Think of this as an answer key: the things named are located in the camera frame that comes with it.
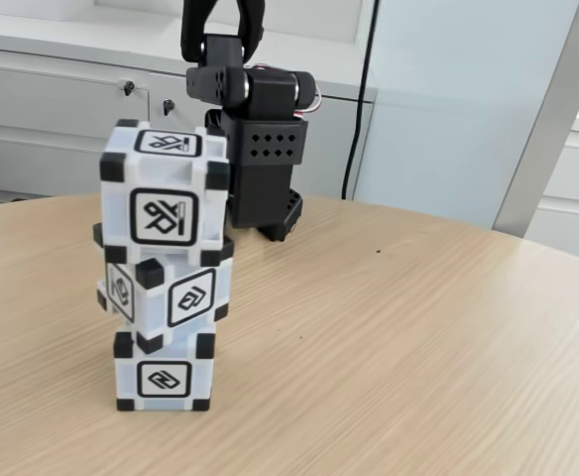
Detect white cube nested diamond symbol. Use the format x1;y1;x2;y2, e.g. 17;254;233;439
92;222;236;354

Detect white cube lettered symbol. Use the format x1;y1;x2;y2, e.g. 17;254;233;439
98;118;232;269

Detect white cube zigzag symbol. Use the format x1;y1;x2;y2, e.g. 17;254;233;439
112;329;217;413

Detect grey metal column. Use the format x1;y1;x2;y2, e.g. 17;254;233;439
492;0;579;239

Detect white low cabinet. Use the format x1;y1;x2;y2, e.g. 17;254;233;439
0;0;376;204

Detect white drawer cabinet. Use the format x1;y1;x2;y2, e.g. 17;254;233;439
521;83;579;264

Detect red white servo wire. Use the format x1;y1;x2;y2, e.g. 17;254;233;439
296;88;323;119

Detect black camera cable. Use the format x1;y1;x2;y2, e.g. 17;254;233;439
342;0;382;200

